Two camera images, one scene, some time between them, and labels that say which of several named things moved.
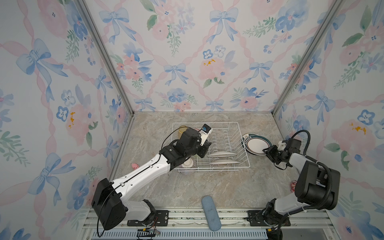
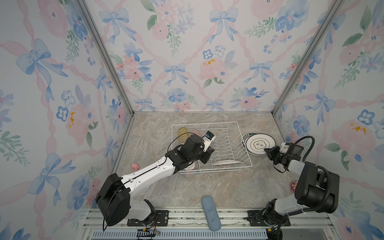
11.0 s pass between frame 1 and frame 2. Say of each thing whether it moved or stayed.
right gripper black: stayed
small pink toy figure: stayed
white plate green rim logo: moved
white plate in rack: stayed
